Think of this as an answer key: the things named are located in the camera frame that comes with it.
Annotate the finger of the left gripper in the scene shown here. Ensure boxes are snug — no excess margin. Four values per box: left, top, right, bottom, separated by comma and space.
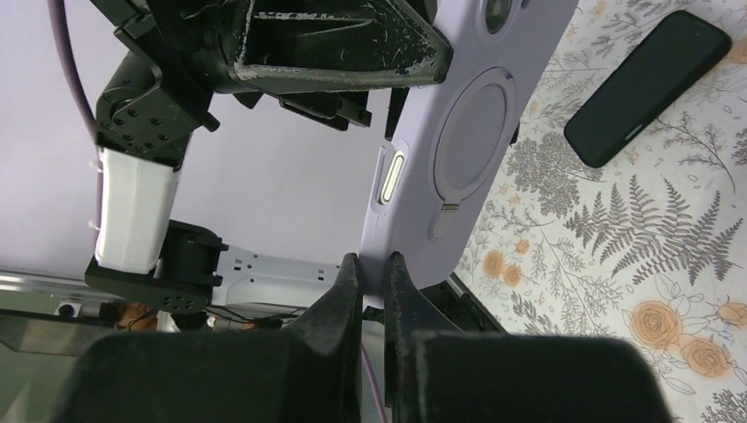
233, 87, 412, 141
230, 1, 452, 93

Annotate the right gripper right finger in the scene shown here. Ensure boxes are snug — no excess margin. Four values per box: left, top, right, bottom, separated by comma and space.
382, 252, 672, 422

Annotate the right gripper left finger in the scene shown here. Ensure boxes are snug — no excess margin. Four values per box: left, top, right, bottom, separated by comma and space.
51, 253, 363, 422

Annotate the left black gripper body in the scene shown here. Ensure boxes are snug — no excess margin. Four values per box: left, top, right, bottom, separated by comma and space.
94, 1, 257, 131

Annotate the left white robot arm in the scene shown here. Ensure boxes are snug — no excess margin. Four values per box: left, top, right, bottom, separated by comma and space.
85, 1, 452, 315

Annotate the floral table mat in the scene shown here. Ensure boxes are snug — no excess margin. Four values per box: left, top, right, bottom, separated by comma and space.
455, 1, 746, 422

